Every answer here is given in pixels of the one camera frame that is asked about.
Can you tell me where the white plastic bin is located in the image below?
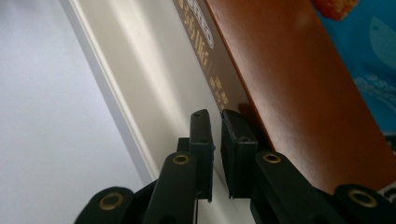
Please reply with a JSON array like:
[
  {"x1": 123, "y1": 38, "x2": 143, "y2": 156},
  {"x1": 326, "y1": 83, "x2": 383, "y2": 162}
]
[{"x1": 59, "y1": 0, "x2": 260, "y2": 224}]

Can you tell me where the blue snack pouch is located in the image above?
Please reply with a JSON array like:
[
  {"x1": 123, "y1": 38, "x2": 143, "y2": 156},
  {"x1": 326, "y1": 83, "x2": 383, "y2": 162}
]
[{"x1": 311, "y1": 0, "x2": 396, "y2": 147}]

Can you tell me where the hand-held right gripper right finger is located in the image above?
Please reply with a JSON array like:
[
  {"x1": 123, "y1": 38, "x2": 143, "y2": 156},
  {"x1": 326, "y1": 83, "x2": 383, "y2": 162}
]
[{"x1": 219, "y1": 108, "x2": 344, "y2": 224}]

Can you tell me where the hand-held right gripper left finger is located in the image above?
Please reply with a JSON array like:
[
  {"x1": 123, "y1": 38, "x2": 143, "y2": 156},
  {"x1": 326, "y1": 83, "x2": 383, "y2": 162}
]
[{"x1": 143, "y1": 108, "x2": 217, "y2": 224}]

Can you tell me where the copper brown long box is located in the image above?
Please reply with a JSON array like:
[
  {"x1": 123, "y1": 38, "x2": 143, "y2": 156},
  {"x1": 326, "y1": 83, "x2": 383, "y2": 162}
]
[{"x1": 172, "y1": 0, "x2": 396, "y2": 194}]

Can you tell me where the white table mat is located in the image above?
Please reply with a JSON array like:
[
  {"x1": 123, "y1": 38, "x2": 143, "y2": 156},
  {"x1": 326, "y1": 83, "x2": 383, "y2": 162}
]
[{"x1": 0, "y1": 0, "x2": 148, "y2": 224}]

